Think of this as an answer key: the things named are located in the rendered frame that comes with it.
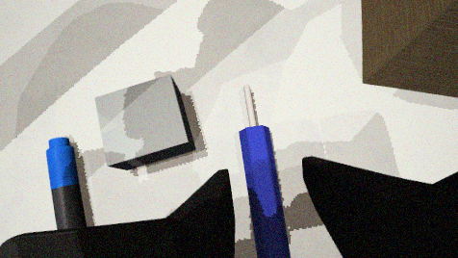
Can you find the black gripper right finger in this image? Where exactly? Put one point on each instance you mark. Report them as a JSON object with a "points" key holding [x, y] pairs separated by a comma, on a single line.
{"points": [[374, 215]]}

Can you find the dark blue stylus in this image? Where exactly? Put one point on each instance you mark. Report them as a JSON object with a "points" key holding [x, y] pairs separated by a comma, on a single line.
{"points": [[269, 227]]}

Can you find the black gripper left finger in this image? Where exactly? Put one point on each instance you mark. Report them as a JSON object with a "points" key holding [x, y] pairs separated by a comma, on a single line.
{"points": [[202, 227]]}

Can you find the black marker with blue cap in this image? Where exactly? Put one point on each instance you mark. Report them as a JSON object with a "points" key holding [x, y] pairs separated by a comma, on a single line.
{"points": [[65, 185]]}

